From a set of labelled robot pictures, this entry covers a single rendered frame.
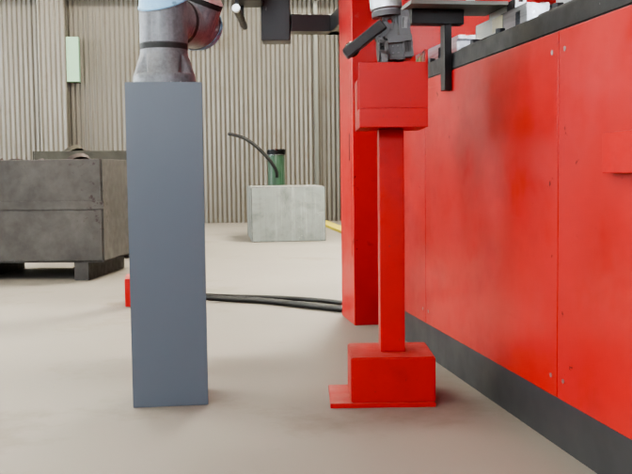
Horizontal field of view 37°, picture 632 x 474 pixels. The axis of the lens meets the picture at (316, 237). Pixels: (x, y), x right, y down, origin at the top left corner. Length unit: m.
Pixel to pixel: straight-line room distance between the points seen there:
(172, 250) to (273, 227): 5.42
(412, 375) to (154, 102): 0.88
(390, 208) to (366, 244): 1.15
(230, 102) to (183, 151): 8.55
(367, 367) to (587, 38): 0.92
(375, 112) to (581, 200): 0.60
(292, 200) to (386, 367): 5.49
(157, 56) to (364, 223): 1.35
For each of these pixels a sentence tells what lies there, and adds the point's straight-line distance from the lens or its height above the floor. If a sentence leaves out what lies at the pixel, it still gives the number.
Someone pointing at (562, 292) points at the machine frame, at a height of 0.32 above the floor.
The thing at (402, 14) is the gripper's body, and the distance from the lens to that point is 2.27.
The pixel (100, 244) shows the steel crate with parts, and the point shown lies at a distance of 5.13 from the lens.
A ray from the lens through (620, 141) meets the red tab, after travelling 1.65.
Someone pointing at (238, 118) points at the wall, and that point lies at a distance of 10.80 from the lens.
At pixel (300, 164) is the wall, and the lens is 10.83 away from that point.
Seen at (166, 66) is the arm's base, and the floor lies 0.81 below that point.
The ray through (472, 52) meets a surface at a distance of 2.44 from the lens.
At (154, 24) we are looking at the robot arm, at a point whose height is 0.91.
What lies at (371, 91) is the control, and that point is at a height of 0.74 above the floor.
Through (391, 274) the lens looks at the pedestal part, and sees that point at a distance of 2.29.
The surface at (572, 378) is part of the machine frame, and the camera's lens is 1.90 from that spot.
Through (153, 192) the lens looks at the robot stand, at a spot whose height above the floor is 0.52.
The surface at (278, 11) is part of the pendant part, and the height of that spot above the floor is 1.22.
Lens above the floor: 0.56
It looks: 4 degrees down
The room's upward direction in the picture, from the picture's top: 1 degrees counter-clockwise
